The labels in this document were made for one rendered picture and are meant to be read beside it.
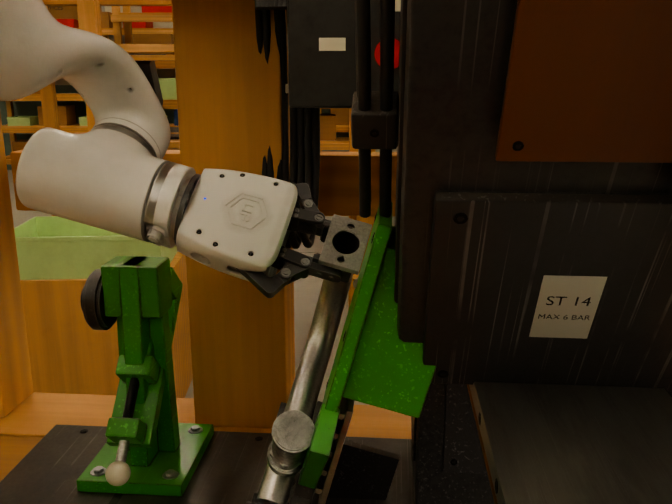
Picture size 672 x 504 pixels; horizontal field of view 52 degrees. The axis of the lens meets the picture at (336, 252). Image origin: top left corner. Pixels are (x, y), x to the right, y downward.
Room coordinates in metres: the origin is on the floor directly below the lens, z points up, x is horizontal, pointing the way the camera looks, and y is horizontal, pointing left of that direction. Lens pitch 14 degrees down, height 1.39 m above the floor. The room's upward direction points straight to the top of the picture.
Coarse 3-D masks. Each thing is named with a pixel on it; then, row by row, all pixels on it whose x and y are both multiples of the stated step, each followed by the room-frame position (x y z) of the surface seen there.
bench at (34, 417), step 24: (24, 408) 0.99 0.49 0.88; (48, 408) 0.99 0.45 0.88; (72, 408) 0.99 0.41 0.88; (96, 408) 0.99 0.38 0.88; (192, 408) 0.99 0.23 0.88; (360, 408) 0.99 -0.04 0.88; (0, 432) 0.91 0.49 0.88; (24, 432) 0.91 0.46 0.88; (264, 432) 0.91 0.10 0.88; (360, 432) 0.91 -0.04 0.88; (384, 432) 0.91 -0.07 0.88; (408, 432) 0.91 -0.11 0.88; (0, 456) 0.85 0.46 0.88; (24, 456) 0.85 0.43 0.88; (0, 480) 0.79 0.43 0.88
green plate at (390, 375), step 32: (384, 224) 0.53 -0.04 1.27; (384, 256) 0.55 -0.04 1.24; (384, 288) 0.54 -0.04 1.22; (352, 320) 0.53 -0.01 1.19; (384, 320) 0.54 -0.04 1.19; (352, 352) 0.53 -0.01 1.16; (384, 352) 0.54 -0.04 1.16; (416, 352) 0.54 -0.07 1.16; (352, 384) 0.55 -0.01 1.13; (384, 384) 0.54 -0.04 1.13; (416, 384) 0.54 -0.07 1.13; (416, 416) 0.54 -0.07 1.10
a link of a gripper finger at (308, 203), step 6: (306, 204) 0.69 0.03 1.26; (312, 204) 0.69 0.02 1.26; (318, 210) 0.69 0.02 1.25; (324, 222) 0.67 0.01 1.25; (330, 222) 0.67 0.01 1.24; (312, 228) 0.69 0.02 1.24; (318, 228) 0.68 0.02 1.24; (324, 228) 0.67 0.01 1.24; (318, 234) 0.68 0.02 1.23; (324, 234) 0.68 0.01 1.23; (324, 240) 0.69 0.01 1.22
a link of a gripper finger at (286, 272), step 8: (312, 264) 0.65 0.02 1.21; (320, 264) 0.65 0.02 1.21; (280, 272) 0.64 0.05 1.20; (288, 272) 0.63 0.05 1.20; (296, 272) 0.64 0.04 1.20; (304, 272) 0.65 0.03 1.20; (312, 272) 0.65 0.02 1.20; (320, 272) 0.64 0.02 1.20; (328, 272) 0.64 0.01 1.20; (336, 272) 0.64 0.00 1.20; (344, 272) 0.65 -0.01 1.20; (328, 280) 0.65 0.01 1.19; (336, 280) 0.65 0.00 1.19; (344, 280) 0.66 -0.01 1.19
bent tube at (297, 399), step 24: (336, 216) 0.67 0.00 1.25; (336, 240) 0.67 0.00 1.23; (360, 240) 0.65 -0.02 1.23; (336, 264) 0.63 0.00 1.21; (360, 264) 0.63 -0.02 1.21; (336, 288) 0.69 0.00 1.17; (336, 312) 0.71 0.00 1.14; (312, 336) 0.71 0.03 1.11; (312, 360) 0.69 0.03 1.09; (312, 384) 0.67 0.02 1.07; (288, 408) 0.65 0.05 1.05; (312, 408) 0.66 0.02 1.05; (264, 480) 0.60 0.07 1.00; (288, 480) 0.60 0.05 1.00
